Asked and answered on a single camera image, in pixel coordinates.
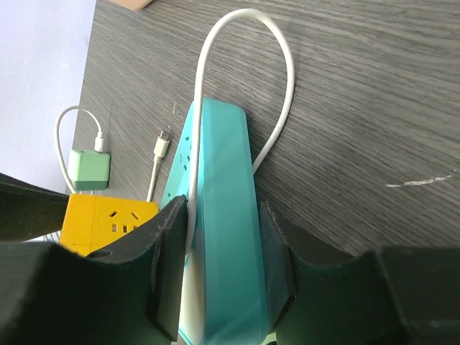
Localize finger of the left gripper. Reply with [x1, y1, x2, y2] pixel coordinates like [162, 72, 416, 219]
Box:
[1, 173, 69, 242]

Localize teal triangular base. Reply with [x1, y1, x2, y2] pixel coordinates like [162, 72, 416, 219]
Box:
[179, 98, 269, 344]

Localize pink cube socket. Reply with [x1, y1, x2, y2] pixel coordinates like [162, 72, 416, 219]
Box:
[110, 0, 153, 12]

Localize white thin cable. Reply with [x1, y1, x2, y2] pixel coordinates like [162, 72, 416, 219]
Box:
[144, 8, 296, 267]

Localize green small charger plug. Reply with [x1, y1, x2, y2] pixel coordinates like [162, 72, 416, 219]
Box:
[68, 149, 111, 192]

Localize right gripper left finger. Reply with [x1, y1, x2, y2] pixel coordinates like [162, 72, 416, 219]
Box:
[1, 196, 188, 344]

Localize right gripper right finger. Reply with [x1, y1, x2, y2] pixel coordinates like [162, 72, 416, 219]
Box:
[259, 202, 459, 344]

